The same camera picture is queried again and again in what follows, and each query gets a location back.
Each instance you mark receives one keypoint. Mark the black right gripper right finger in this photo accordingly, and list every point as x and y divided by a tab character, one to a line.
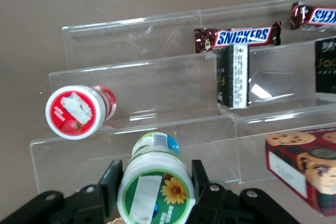
200	182

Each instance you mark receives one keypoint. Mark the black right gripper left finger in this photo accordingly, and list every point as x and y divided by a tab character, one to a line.
113	182

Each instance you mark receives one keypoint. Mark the green gum bottle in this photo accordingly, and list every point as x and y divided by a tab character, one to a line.
155	176

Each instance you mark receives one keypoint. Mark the red gum bottle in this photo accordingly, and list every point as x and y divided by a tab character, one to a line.
73	111

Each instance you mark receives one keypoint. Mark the red cookie box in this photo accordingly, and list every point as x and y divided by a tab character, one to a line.
296	161

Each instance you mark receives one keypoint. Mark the clear acrylic tiered shelf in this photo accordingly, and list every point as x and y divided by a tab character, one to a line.
170	85

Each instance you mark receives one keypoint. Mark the small black box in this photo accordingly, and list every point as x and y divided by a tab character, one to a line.
231	77
325	66

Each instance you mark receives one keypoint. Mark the Snickers bar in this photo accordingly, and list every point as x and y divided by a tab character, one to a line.
320	15
241	36

